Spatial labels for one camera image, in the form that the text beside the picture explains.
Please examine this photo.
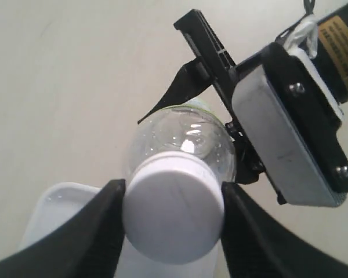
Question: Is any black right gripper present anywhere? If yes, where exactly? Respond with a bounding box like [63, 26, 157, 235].
[137, 9, 266, 184]

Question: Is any white bottle cap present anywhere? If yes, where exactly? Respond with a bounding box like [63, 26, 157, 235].
[122, 151, 224, 265]

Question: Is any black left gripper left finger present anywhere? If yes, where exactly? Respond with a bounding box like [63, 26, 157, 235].
[0, 180, 126, 277]

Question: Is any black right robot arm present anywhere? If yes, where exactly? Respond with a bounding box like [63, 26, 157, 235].
[154, 4, 348, 192]

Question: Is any white rectangular plastic tray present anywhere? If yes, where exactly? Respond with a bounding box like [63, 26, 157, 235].
[19, 182, 220, 278]

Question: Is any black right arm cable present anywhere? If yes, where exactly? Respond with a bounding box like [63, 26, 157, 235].
[275, 0, 318, 41]

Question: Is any clear plastic drink bottle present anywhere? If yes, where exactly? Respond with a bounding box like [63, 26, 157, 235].
[124, 98, 237, 182]

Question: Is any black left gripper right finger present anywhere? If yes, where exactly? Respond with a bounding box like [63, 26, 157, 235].
[221, 182, 348, 277]

